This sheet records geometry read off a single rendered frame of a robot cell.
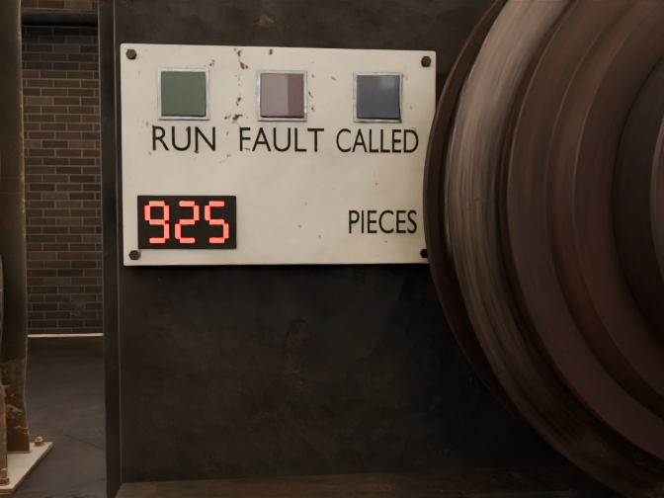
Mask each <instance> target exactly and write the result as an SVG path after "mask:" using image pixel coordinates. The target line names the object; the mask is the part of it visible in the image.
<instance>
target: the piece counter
mask: <svg viewBox="0 0 664 498"><path fill-rule="evenodd" d="M149 203H150V205H151V206H164V202H149ZM180 206H194V202H180ZM209 206H223V202H209ZM209 206H206V219H209ZM149 219H150V206H145V220H149ZM168 219H169V206H164V220H168ZM164 220H150V224H164ZM194 220H199V206H194ZM180 224H194V221H193V220H180ZM180 224H176V238H180ZM209 224H223V219H211V220H210V221H209ZM223 227H224V238H228V224H223ZM164 238H169V224H164ZM164 238H150V243H164ZM224 238H210V239H209V242H224ZM180 242H181V243H194V242H195V238H180Z"/></svg>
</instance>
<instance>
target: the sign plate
mask: <svg viewBox="0 0 664 498"><path fill-rule="evenodd" d="M162 70H163V71H204V72H205V73H206V106H207V115H206V116H205V117H175V116H161V89H160V71H162ZM260 73H302V74H304V117H303V118H261V116H260ZM357 75H398V76H399V77H400V89H399V119H398V120H385V119H357ZM121 79H122V147H123V214H124V265H125V266H208V265H340V264H429V260H428V255H427V249H426V243H425V234H424V223H423V177H424V166H425V158H426V151H427V145H428V140H429V135H430V130H431V126H432V122H433V118H434V115H435V111H436V53H435V52H434V51H418V50H378V49H338V48H297V47H257V46H217V45H176V44H136V43H123V44H121ZM149 202H164V206H169V219H168V220H164V206H151V205H150V203H149ZM180 202H194V206H199V220H194V206H180ZM209 202H223V206H209ZM145 206H150V219H149V220H145ZM206 206H209V219H206ZM211 219H223V224H228V238H224V227H223V224H209V221H210V220H211ZM150 220H164V224H169V238H164V224H150ZM180 220H193V221H194V224H180ZM176 224H180V238H195V242H194V243H181V242H180V238H176ZM150 238H164V243H150ZM210 238H224V242H209V239H210Z"/></svg>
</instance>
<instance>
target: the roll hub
mask: <svg viewBox="0 0 664 498"><path fill-rule="evenodd" d="M613 212H614V225H615V233H616V239H617V244H618V249H619V254H620V257H621V261H622V267H623V270H624V273H625V276H626V279H627V282H628V284H629V287H630V289H631V291H632V294H633V296H634V298H635V300H636V302H637V304H638V306H639V308H640V309H641V311H642V313H643V315H644V316H645V318H646V320H647V321H648V323H649V324H650V326H651V327H652V329H653V330H654V331H655V333H656V334H657V335H658V336H659V338H660V339H661V340H662V342H663V343H664V54H663V55H662V56H661V58H660V59H659V60H658V62H657V63H656V64H655V66H654V67H653V69H652V70H651V72H650V73H649V75H648V77H647V78H646V80H645V82H644V83H643V85H642V87H641V89H640V91H639V93H638V94H637V96H636V99H635V101H634V103H633V105H632V107H631V110H630V112H629V115H628V118H627V120H626V123H625V126H624V129H623V132H622V138H621V142H620V147H619V151H618V156H617V162H616V168H615V177H614V190H613Z"/></svg>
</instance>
